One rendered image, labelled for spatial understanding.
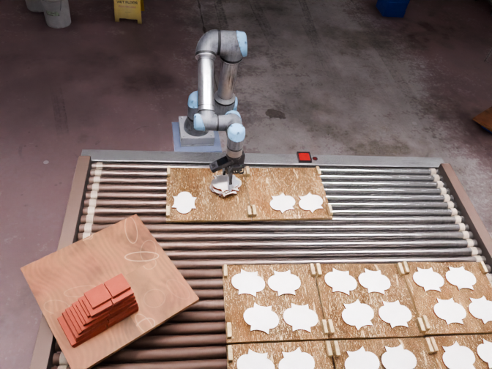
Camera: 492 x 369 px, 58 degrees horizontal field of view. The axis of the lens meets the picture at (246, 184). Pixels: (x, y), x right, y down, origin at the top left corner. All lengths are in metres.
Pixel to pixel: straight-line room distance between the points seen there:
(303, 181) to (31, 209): 2.02
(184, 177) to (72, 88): 2.43
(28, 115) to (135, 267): 2.66
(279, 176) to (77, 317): 1.24
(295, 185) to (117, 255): 0.99
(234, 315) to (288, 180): 0.83
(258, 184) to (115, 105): 2.26
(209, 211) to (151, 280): 0.51
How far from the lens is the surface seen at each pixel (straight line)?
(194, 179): 2.29
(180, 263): 2.01
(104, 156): 2.46
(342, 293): 2.03
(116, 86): 4.52
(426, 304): 2.16
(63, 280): 1.88
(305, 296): 1.98
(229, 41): 2.15
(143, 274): 1.84
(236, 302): 1.91
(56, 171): 3.73
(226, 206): 2.19
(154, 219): 2.15
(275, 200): 2.24
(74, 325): 1.70
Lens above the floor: 2.62
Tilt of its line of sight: 47 degrees down
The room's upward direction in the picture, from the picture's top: 10 degrees clockwise
